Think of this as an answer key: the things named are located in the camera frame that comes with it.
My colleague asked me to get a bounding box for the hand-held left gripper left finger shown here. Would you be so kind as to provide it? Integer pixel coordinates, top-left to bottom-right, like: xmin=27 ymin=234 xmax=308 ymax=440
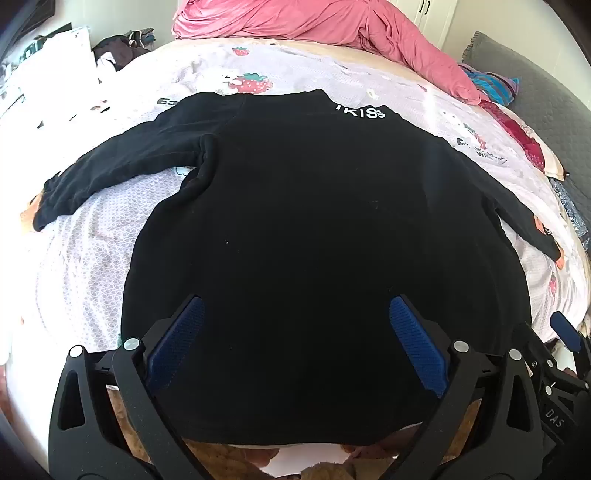
xmin=48 ymin=294 xmax=208 ymax=480

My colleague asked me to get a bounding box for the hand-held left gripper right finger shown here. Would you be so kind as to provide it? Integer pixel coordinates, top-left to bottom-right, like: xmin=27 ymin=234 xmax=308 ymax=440
xmin=389 ymin=293 xmax=558 ymax=480

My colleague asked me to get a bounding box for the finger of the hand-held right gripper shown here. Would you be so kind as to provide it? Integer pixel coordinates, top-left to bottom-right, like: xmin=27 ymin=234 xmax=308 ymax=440
xmin=549 ymin=310 xmax=591 ymax=367
xmin=512 ymin=320 xmax=560 ymax=371

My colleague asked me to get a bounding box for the black printed sweater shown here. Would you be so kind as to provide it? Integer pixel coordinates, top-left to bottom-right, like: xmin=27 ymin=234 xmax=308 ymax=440
xmin=33 ymin=88 xmax=561 ymax=446

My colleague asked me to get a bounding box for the pile of dark clothes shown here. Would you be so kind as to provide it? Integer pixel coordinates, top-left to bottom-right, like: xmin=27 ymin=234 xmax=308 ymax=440
xmin=92 ymin=28 xmax=155 ymax=72

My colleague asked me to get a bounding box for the strawberry printed bedsheet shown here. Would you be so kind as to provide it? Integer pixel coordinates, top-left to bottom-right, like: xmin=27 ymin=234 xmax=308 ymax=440
xmin=0 ymin=34 xmax=591 ymax=370

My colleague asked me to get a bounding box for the blue patterned cloth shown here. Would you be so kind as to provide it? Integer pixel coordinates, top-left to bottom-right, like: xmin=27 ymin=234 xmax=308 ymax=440
xmin=549 ymin=178 xmax=591 ymax=252

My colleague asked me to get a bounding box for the person's beige knit cardigan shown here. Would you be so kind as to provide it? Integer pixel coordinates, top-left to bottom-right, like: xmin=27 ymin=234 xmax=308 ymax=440
xmin=106 ymin=383 xmax=481 ymax=480

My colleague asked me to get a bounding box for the red patterned cloth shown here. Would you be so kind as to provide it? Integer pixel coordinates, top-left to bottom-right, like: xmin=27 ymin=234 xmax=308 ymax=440
xmin=480 ymin=99 xmax=566 ymax=181

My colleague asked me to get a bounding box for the grey quilted headboard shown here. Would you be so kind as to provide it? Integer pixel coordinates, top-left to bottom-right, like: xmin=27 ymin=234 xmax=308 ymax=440
xmin=462 ymin=31 xmax=591 ymax=204

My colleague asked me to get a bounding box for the blue striped cloth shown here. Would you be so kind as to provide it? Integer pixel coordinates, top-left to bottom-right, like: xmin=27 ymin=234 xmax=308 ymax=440
xmin=459 ymin=62 xmax=522 ymax=109

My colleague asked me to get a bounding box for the white paper bag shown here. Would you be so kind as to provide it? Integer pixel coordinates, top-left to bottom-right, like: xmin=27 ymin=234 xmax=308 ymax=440
xmin=18 ymin=28 xmax=100 ymax=130

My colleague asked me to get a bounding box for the white wardrobe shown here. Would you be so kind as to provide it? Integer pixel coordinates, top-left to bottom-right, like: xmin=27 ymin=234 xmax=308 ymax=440
xmin=388 ymin=0 xmax=458 ymax=47

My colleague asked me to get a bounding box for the pink quilt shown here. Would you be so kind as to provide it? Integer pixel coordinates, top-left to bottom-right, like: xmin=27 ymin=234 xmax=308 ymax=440
xmin=172 ymin=0 xmax=490 ymax=104

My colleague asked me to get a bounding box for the black wall television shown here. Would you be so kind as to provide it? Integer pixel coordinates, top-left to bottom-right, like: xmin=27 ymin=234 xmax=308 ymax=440
xmin=0 ymin=0 xmax=57 ymax=61

